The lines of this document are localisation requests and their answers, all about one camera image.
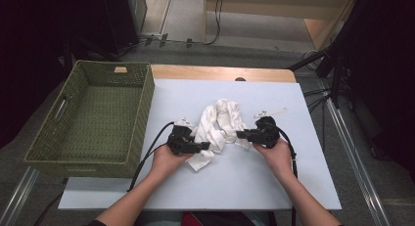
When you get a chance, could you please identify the person's right hand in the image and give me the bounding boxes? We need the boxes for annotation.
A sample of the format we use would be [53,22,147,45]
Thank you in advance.
[253,139,295,182]

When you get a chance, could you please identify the metal floor rail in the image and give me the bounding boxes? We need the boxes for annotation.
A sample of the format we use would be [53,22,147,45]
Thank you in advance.
[319,78,392,226]
[0,166,40,226]

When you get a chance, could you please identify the thin black cable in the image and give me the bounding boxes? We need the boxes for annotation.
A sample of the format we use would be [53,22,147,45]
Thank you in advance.
[32,177,68,226]

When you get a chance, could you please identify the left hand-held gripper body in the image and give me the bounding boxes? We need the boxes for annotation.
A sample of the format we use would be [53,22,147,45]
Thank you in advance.
[166,117,198,156]

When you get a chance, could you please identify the black cable bundle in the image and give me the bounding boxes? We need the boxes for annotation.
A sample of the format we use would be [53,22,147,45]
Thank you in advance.
[302,87,332,156]

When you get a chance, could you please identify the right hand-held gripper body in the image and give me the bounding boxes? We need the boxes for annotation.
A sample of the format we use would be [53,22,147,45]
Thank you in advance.
[251,107,289,150]

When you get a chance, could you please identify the black cabinet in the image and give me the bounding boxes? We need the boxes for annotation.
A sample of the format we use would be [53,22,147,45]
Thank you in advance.
[101,0,149,56]

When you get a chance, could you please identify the person's left hand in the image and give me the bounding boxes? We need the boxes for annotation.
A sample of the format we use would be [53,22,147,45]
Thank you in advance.
[151,144,194,179]

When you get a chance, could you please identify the black curtain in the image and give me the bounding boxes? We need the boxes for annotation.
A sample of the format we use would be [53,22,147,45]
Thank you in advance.
[339,0,415,175]
[0,0,114,150]

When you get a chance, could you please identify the black tripod stand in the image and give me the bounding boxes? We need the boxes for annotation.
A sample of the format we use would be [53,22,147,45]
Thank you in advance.
[287,39,355,111]

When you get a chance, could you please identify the black hanging cable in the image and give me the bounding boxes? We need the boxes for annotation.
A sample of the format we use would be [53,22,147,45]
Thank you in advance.
[204,0,226,46]

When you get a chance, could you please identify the white baby romper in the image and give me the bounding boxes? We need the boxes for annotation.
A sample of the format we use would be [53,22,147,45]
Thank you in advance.
[185,98,253,172]

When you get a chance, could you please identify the green woven basket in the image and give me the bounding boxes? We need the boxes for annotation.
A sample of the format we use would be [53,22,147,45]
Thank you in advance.
[23,59,156,180]

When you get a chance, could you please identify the light wooden furniture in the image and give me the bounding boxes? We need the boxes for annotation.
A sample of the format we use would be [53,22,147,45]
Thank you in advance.
[203,0,360,52]

